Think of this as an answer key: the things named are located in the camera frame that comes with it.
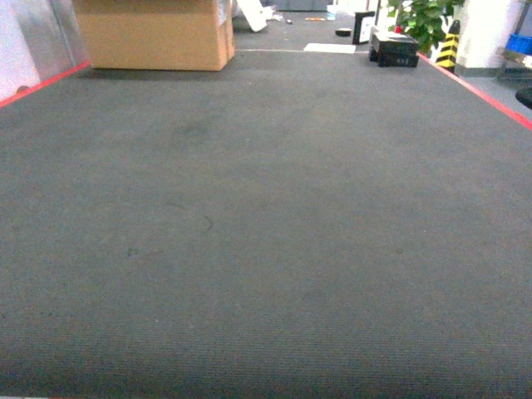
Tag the green potted plant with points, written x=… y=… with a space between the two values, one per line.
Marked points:
x=427 y=21

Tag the yellow black striped bollard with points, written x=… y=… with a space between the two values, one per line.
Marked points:
x=448 y=53

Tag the blue bin far right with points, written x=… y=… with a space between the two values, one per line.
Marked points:
x=520 y=43

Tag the white flat sheet on floor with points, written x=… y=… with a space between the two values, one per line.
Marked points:
x=330 y=48

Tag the black boxes stack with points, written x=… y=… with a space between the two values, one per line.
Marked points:
x=389 y=49

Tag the large cardboard box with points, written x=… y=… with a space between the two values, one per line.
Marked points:
x=157 y=35

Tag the white leaning board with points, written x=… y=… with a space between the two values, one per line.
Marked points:
x=253 y=11

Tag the black white upright box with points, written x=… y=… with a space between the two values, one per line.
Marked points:
x=364 y=21

